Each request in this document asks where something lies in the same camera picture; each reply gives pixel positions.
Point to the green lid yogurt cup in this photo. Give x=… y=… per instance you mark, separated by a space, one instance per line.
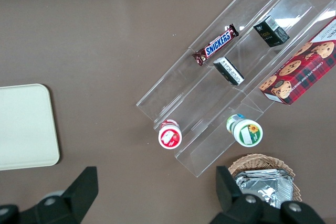
x=246 y=132

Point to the light wicker basket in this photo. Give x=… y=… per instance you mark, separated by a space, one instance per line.
x=262 y=162

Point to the clear acrylic stepped shelf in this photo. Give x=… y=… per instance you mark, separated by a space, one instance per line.
x=199 y=95

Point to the red strawberry yogurt cup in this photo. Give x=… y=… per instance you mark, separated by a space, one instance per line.
x=170 y=137

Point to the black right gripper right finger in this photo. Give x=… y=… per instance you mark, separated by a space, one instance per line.
x=231 y=208

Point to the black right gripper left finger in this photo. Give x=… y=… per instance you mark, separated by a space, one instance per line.
x=78 y=195

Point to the small black carton box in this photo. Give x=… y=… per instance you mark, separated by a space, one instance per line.
x=229 y=71
x=271 y=32

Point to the stacked aluminium foil trays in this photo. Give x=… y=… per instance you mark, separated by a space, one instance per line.
x=265 y=184

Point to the beige rectangular tray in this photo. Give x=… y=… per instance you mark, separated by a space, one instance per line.
x=26 y=127

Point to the red tartan cookie box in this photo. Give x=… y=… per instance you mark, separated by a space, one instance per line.
x=302 y=74

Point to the Snickers chocolate bar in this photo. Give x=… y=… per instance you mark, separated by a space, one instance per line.
x=218 y=44

